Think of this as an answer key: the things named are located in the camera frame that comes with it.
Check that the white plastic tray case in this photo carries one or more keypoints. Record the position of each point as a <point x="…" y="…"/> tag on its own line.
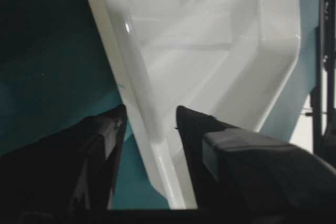
<point x="225" y="58"/>

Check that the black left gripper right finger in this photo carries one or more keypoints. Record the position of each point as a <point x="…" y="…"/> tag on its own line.
<point x="239" y="169"/>

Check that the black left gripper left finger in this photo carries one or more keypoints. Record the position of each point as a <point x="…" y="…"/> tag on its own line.
<point x="77" y="165"/>

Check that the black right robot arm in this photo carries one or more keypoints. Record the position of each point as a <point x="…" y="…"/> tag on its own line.
<point x="322" y="122"/>

